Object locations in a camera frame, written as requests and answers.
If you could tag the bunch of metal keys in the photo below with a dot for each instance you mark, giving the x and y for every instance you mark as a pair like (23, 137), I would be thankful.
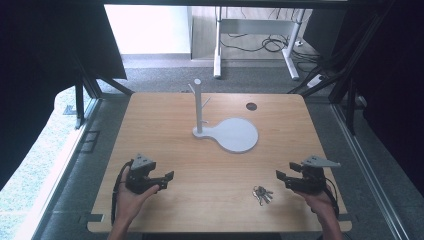
(262, 195)

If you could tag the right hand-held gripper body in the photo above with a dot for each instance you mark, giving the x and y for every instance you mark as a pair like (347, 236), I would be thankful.
(311, 178)

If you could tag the black curtain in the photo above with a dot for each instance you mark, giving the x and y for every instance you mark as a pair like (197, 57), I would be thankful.
(390, 83)
(40, 66)

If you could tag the aluminium floor rail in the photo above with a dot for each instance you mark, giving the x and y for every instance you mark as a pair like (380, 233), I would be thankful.
(366, 173)
(56, 180)

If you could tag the black metal stand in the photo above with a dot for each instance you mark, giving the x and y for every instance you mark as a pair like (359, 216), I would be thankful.
(350, 106)
(80, 100)

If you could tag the white desk frame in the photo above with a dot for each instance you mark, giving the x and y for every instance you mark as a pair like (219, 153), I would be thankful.
(218, 50)

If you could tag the person's left hand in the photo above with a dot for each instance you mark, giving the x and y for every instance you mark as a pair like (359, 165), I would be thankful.
(130, 203)

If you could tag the white key stand with pegs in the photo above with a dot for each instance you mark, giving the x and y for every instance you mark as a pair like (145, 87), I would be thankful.
(233, 133)

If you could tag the white board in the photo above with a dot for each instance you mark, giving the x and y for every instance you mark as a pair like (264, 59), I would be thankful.
(146, 30)

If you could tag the white power strip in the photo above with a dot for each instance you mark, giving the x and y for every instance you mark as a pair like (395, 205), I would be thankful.
(315, 80)

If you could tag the person's right hand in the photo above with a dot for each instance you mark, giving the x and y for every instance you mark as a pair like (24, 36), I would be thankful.
(316, 200)

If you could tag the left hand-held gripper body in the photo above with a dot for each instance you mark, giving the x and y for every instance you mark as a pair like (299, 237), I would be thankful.
(140, 173)

